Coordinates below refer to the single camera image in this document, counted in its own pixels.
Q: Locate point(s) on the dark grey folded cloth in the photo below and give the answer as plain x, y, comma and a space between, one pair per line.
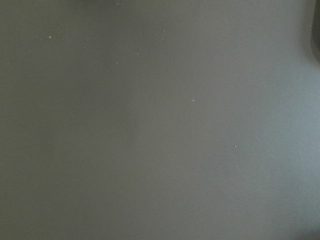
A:
315, 31

